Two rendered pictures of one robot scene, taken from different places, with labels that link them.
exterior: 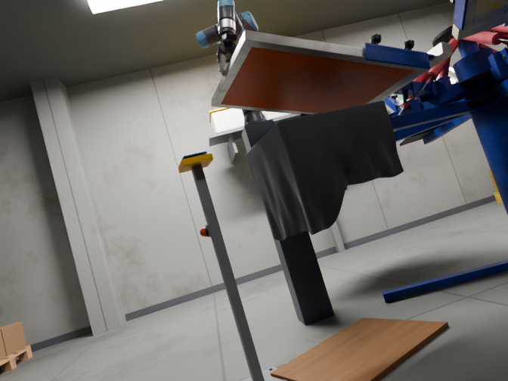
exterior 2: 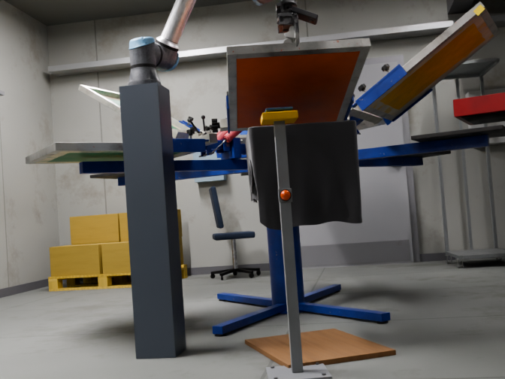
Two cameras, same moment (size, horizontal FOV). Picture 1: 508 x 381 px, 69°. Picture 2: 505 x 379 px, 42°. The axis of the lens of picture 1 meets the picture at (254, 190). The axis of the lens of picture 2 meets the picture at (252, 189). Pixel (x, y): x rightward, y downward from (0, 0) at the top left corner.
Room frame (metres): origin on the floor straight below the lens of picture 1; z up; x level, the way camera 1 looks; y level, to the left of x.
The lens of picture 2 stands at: (0.91, 2.52, 0.58)
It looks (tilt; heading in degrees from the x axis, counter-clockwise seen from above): 2 degrees up; 288
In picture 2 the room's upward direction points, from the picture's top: 4 degrees counter-clockwise
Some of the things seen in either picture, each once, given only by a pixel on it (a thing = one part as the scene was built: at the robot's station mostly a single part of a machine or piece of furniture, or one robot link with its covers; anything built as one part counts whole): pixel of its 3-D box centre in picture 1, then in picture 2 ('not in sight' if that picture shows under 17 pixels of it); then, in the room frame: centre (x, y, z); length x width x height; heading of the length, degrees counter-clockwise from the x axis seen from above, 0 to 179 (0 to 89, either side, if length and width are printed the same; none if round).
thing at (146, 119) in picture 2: (285, 219); (152, 219); (2.26, -0.13, 0.60); 0.18 x 0.18 x 1.20; 9
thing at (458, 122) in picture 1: (447, 125); (187, 172); (2.66, -1.47, 0.91); 1.34 x 0.41 x 0.08; 170
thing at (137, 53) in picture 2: not in sight; (143, 52); (2.26, -0.14, 1.37); 0.13 x 0.12 x 0.14; 77
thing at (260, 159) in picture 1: (277, 188); (306, 175); (1.53, -0.09, 0.74); 0.45 x 0.03 x 0.43; 20
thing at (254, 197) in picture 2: not in sight; (258, 174); (1.78, -0.25, 0.77); 0.46 x 0.09 x 0.36; 110
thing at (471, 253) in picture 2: not in sight; (472, 165); (0.84, -3.88, 0.92); 0.70 x 0.55 x 1.83; 99
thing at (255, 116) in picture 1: (254, 119); (143, 77); (2.26, -0.13, 1.25); 0.15 x 0.15 x 0.10
